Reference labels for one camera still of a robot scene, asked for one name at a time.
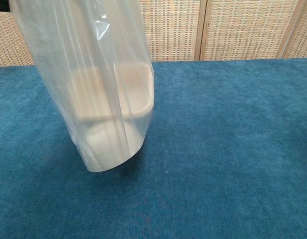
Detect beige takeaway boxes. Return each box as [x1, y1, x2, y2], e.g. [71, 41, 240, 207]
[68, 63, 155, 165]

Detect clear plastic bag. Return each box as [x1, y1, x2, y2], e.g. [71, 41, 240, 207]
[9, 0, 156, 174]

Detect woven bamboo folding screen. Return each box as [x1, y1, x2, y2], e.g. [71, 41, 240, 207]
[0, 0, 307, 68]

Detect blue carpet table mat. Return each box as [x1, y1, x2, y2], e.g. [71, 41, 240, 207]
[0, 57, 307, 239]

